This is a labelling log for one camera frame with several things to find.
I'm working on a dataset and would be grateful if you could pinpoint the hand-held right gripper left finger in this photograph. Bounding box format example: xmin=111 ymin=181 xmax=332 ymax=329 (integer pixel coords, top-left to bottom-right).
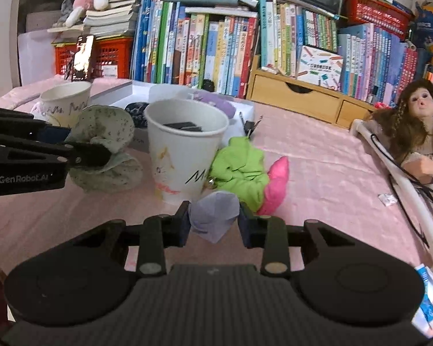
xmin=70 ymin=201 xmax=192 ymax=278

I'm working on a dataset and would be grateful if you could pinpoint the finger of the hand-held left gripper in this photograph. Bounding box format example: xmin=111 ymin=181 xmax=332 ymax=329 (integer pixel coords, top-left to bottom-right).
xmin=0 ymin=106 xmax=72 ymax=145
xmin=0 ymin=133 xmax=112 ymax=169

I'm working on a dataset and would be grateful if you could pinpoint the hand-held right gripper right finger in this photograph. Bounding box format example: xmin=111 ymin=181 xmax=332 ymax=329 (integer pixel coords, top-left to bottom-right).
xmin=237 ymin=202 xmax=363 ymax=278

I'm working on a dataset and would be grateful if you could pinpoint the white paper boat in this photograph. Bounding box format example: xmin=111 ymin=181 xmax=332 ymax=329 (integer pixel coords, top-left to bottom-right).
xmin=188 ymin=192 xmax=240 ymax=244

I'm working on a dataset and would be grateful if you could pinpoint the green floral cloth cap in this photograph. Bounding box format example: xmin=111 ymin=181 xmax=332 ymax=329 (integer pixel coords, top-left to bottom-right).
xmin=68 ymin=104 xmax=144 ymax=193

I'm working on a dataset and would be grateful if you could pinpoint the pink scrunchie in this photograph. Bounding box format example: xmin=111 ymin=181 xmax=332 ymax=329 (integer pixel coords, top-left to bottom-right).
xmin=257 ymin=156 xmax=290 ymax=216

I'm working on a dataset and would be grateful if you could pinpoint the green scrunchie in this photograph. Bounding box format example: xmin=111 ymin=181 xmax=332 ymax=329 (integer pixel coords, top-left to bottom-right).
xmin=206 ymin=136 xmax=268 ymax=213

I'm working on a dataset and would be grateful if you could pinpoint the white cardboard box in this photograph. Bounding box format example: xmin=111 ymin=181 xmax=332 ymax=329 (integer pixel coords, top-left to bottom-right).
xmin=90 ymin=79 xmax=256 ymax=154

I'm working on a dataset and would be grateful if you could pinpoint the dark patterned scrunchie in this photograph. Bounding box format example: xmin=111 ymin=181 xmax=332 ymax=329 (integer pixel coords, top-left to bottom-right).
xmin=124 ymin=101 xmax=150 ymax=128

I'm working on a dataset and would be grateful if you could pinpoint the purple plush hair clip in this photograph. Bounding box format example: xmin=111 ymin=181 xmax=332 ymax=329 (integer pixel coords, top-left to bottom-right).
xmin=188 ymin=90 xmax=237 ymax=119

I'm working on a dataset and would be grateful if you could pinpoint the paper cup with scribbles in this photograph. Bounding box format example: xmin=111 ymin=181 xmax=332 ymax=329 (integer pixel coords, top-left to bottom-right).
xmin=39 ymin=81 xmax=93 ymax=128

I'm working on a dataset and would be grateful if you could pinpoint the paper cup with cat drawing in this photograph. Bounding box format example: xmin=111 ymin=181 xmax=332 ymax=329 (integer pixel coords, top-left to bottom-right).
xmin=143 ymin=99 xmax=230 ymax=205

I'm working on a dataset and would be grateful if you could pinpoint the white panel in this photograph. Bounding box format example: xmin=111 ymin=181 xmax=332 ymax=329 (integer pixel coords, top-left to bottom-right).
xmin=17 ymin=31 xmax=58 ymax=87

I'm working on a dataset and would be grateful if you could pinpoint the smartphone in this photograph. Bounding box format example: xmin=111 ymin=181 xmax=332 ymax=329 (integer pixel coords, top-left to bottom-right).
xmin=71 ymin=35 xmax=95 ymax=81

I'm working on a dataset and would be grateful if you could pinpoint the red plastic crate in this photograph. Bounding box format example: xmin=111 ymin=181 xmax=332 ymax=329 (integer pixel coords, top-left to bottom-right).
xmin=51 ymin=36 xmax=135 ymax=80

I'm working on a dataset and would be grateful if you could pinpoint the black flat clip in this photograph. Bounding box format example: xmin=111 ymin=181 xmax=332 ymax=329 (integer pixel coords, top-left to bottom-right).
xmin=162 ymin=121 xmax=205 ymax=133

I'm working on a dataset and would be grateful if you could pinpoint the pink tablecloth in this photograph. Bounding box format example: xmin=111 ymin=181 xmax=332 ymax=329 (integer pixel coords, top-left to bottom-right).
xmin=0 ymin=76 xmax=433 ymax=285

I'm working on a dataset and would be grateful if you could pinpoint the black binder clip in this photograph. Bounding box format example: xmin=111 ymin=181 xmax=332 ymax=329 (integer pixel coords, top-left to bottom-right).
xmin=239 ymin=112 xmax=264 ymax=139

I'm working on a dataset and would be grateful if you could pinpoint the grey plush toy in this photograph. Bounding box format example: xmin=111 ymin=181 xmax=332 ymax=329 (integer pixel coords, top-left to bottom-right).
xmin=47 ymin=0 xmax=78 ymax=33

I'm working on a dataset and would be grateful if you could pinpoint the stack of flat paperback books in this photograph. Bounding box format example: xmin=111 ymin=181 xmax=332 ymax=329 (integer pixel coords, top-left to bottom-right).
xmin=83 ymin=0 xmax=141 ymax=38

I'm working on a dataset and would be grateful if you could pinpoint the wooden desk organizer with drawers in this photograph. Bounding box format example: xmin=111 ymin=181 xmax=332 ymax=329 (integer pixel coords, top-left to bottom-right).
xmin=246 ymin=55 xmax=378 ymax=129

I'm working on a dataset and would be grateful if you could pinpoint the row of tall picture books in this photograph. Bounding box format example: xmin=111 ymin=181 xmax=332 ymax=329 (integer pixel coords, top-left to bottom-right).
xmin=130 ymin=0 xmax=260 ymax=99

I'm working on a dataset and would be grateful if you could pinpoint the white plastic tube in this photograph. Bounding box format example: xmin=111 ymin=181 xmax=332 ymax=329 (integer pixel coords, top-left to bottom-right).
xmin=349 ymin=120 xmax=433 ymax=282

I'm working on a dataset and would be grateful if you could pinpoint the white label printer box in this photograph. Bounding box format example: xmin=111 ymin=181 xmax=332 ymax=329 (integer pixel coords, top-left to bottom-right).
xmin=296 ymin=44 xmax=344 ymax=91

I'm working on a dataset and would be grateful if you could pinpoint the pile of flat hardcover books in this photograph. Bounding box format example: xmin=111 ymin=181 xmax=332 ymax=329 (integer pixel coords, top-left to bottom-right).
xmin=164 ymin=0 xmax=260 ymax=18

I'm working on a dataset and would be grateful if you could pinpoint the row of green spined books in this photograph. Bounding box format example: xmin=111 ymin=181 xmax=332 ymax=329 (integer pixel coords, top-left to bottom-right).
xmin=258 ymin=0 xmax=338 ymax=78

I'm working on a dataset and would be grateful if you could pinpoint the blue white packet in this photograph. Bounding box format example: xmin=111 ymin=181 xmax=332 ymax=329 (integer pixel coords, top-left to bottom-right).
xmin=411 ymin=263 xmax=433 ymax=336

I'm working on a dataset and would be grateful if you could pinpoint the long haired doll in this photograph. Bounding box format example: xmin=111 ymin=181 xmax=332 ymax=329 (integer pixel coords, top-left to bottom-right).
xmin=368 ymin=79 xmax=433 ymax=188

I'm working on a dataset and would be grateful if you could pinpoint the row of pink blue books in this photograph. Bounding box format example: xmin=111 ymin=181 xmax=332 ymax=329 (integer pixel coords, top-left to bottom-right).
xmin=337 ymin=23 xmax=419 ymax=105

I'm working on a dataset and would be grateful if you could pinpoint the red plastic basket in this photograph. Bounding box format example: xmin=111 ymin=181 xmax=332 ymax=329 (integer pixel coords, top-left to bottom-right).
xmin=344 ymin=0 xmax=412 ymax=38

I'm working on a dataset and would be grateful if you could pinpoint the blue printed box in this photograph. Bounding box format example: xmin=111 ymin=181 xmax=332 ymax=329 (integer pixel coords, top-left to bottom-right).
xmin=411 ymin=2 xmax=433 ymax=80

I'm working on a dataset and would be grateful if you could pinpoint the black cable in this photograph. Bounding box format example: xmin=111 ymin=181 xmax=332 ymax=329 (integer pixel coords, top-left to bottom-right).
xmin=370 ymin=133 xmax=433 ymax=249

